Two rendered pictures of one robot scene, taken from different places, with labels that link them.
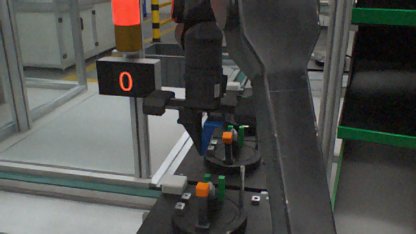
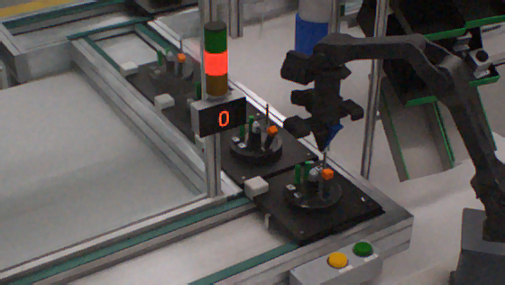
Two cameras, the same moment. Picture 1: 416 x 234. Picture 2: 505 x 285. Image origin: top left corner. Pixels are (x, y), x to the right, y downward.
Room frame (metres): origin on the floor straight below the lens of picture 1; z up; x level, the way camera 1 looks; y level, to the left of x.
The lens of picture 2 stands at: (-0.32, 1.18, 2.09)
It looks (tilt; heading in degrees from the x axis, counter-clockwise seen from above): 36 degrees down; 316
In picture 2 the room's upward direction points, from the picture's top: 1 degrees counter-clockwise
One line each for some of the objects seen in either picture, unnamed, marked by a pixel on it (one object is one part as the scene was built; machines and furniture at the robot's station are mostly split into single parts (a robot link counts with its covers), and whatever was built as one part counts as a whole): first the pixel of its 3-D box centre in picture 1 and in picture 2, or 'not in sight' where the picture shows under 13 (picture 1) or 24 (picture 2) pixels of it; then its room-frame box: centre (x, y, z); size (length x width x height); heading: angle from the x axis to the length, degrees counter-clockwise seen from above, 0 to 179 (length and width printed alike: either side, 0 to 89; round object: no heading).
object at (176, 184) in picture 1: (175, 188); (256, 188); (0.76, 0.07, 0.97); 0.05 x 0.05 x 0.04; 77
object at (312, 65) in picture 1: (331, 54); not in sight; (1.89, -0.57, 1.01); 0.24 x 0.24 x 0.13; 77
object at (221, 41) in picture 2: not in sight; (215, 39); (0.80, 0.16, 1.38); 0.05 x 0.05 x 0.05
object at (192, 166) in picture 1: (233, 143); (255, 134); (0.90, -0.06, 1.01); 0.24 x 0.24 x 0.13; 77
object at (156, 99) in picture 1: (203, 90); (325, 106); (0.62, 0.01, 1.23); 0.19 x 0.06 x 0.08; 77
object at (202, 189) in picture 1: (203, 201); (324, 182); (0.60, 0.01, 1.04); 0.04 x 0.02 x 0.08; 167
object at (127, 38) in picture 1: (127, 36); (216, 80); (0.80, 0.16, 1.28); 0.05 x 0.05 x 0.05
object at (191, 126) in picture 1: (192, 134); (316, 140); (0.62, 0.03, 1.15); 0.06 x 0.04 x 0.07; 167
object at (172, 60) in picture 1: (187, 66); not in sight; (2.78, 0.14, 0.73); 0.62 x 0.42 x 0.23; 77
